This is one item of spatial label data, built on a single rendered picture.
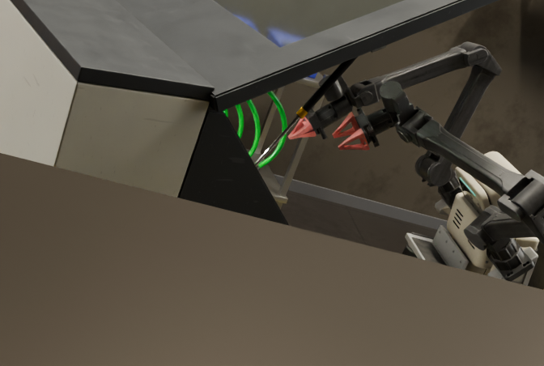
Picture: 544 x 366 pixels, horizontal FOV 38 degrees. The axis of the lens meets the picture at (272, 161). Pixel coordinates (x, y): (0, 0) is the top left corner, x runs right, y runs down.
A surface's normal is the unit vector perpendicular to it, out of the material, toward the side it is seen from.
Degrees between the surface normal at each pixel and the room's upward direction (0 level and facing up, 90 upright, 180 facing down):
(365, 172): 90
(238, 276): 0
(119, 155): 90
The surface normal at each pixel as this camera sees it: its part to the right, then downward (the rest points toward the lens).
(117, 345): 0.33, -0.88
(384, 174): 0.15, 0.40
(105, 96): 0.51, 0.47
